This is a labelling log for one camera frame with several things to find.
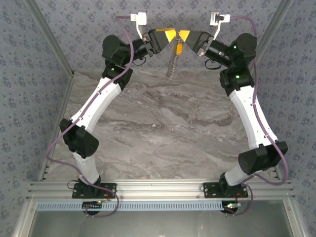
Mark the aluminium frame post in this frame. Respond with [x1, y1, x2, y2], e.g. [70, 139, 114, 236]
[243, 0, 295, 75]
[24, 0, 75, 78]

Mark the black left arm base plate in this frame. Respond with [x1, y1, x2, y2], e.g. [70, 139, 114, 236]
[72, 182, 117, 199]

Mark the small black controller board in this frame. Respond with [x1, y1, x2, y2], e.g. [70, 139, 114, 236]
[82, 201, 103, 210]
[223, 202, 241, 213]

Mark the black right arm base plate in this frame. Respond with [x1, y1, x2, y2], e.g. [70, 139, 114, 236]
[203, 182, 249, 199]

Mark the silver metal chain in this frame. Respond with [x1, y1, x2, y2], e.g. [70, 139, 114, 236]
[165, 37, 185, 81]

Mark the aluminium mounting rail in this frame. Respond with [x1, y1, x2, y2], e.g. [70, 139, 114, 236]
[26, 179, 296, 200]

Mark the slotted grey cable duct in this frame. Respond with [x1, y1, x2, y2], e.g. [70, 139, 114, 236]
[37, 200, 229, 212]

